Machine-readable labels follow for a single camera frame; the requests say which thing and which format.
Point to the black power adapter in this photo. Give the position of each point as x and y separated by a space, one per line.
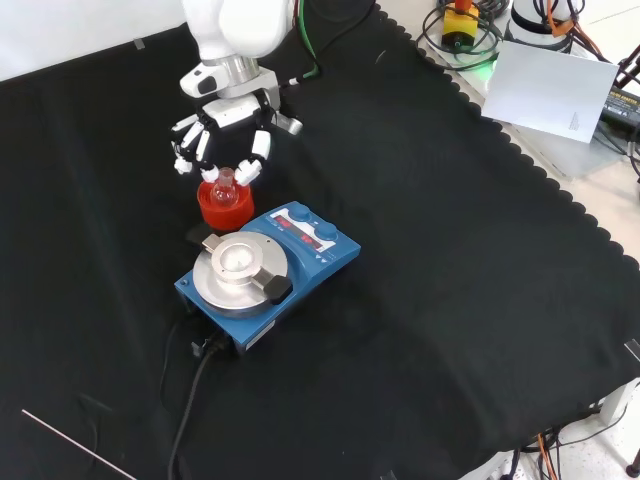
622 107

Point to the yellow stop button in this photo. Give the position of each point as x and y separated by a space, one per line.
460 25

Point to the clear round-bottom flask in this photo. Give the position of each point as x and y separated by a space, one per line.
225 195

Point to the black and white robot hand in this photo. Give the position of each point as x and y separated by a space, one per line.
230 112

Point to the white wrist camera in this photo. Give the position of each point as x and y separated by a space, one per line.
200 82

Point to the thin rod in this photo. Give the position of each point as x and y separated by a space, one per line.
75 444

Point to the blue-base heater with steel plate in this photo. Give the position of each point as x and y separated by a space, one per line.
300 270

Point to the black bench cloth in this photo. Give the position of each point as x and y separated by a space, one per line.
425 300

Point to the pale board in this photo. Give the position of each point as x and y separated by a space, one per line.
545 90

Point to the grey tape piece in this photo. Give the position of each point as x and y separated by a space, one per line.
139 44
634 349

